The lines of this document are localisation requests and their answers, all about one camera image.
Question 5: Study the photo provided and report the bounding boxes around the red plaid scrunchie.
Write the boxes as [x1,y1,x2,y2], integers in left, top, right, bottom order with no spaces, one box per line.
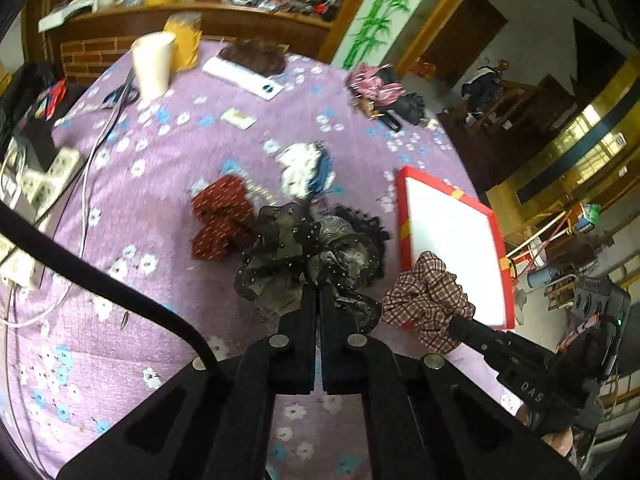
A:
[381,252,475,354]

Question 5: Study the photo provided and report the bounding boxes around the black organza scrunchie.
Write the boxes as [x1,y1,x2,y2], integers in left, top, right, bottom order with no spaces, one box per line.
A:
[234,203,390,334]

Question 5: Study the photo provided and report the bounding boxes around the dark red polka-dot scrunchie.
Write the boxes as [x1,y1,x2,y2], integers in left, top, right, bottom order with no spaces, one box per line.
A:
[191,174,256,261]

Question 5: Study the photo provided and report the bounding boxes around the right hand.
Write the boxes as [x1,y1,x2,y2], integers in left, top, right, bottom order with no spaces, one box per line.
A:
[515,404,574,457]

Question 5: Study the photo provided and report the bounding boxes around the red tray box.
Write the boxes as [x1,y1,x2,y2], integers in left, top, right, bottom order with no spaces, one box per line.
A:
[396,166,515,330]

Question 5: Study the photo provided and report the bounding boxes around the white printed scrunchie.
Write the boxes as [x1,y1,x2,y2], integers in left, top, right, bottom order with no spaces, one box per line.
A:
[276,143,322,198]

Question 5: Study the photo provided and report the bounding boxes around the small white card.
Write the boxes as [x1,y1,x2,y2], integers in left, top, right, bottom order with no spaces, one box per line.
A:
[220,108,256,131]

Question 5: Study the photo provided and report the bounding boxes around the white remote control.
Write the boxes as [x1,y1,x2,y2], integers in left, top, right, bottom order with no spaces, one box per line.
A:
[202,56,284,101]

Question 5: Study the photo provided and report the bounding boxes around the pink striped cloth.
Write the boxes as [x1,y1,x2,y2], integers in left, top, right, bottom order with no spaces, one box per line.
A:
[346,63,405,106]

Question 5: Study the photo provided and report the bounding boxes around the white power strip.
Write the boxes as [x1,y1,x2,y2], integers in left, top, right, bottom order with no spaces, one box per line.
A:
[18,148,85,220]
[0,236,43,290]

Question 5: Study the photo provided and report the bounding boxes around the brown hair wig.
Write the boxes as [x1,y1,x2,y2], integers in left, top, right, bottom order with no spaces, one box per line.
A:
[218,38,286,77]

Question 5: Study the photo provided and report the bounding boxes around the black scissors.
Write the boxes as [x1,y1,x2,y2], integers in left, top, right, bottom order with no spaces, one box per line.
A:
[102,70,140,108]

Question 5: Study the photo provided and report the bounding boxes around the white paper cup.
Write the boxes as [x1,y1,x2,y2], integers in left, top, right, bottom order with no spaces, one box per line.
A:
[131,32,176,102]

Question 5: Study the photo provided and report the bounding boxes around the black power adapter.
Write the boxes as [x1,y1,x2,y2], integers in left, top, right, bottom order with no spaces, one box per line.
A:
[14,118,58,172]

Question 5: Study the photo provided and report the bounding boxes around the yellow plastic jar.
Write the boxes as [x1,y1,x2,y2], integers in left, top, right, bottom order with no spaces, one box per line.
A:
[164,12,202,73]

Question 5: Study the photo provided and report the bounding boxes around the wooden counter shelf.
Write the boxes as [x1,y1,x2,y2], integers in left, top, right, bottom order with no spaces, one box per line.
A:
[44,0,332,60]

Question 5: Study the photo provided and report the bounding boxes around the white cable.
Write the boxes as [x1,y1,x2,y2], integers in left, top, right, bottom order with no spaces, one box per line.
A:
[0,71,137,328]

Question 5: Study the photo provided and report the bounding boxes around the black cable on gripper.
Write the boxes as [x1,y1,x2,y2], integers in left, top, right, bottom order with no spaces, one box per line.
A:
[0,201,222,366]

